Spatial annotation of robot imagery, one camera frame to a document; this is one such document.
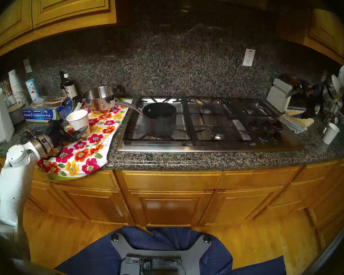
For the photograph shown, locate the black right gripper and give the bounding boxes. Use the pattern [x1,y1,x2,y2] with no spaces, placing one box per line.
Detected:
[286,82,324,118]

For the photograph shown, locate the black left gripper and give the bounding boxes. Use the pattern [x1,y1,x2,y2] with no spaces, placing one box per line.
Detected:
[44,120,88,147]

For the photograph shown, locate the large white paper cup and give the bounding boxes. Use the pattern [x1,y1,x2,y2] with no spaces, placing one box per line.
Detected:
[66,110,90,137]

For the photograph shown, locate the stainless steel stock pot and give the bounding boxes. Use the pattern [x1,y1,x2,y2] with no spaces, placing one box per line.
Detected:
[74,86,126,114]

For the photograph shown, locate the small white paper cup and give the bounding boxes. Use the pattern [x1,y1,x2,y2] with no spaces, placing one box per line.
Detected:
[322,123,340,145]

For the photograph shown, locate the blue patterned paper cup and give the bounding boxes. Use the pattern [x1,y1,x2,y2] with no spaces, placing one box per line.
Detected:
[25,79,40,101]

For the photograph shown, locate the white cup with wooden utensils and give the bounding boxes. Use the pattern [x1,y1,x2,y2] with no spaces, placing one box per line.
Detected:
[0,80,17,106]

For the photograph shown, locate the folded striped dish cloth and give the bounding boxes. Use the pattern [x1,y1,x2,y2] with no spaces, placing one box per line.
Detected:
[279,111,315,134]

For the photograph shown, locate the floral kitchen towel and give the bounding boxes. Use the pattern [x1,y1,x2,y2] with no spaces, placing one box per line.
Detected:
[36,98,129,180]

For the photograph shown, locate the chrome metal utensils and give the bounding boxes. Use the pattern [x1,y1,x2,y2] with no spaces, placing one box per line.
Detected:
[321,100,344,134]

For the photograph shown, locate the blue foodservice foil box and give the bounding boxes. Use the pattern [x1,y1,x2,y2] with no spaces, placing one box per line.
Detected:
[22,96,75,123]

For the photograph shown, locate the dark bottle with white label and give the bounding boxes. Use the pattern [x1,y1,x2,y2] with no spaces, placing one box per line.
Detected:
[62,73,78,99]

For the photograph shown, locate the dark patterned bowl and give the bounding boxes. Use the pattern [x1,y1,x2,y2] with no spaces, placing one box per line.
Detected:
[7,103,25,125]

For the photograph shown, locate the stack of white paper cups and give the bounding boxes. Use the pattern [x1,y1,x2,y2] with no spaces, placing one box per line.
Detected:
[8,70,29,104]

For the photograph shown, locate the wooden upper cabinet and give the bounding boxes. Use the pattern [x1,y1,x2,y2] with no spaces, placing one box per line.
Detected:
[0,0,117,64]
[275,7,344,66]

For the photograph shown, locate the stainless steel gas cooktop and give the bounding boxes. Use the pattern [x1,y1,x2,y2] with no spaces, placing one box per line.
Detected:
[117,95,305,153]

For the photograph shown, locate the wooden lower cabinet run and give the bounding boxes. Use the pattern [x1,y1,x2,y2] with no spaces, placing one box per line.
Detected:
[0,154,344,249]

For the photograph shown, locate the blue moving blanket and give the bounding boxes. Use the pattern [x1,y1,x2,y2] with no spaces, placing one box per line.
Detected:
[54,226,287,275]

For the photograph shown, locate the grey robot torso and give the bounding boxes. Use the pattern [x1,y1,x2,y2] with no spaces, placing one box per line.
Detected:
[0,229,32,275]

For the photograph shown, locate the grey power strip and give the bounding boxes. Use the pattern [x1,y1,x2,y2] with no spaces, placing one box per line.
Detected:
[125,256,182,266]

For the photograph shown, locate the white wall power outlet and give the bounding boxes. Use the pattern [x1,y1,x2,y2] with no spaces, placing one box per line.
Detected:
[242,49,256,67]

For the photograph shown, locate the black saucepan with steel handle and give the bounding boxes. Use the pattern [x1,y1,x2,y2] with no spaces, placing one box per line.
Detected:
[116,101,177,137]

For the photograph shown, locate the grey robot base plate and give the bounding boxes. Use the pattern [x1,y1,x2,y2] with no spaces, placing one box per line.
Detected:
[111,233,212,275]

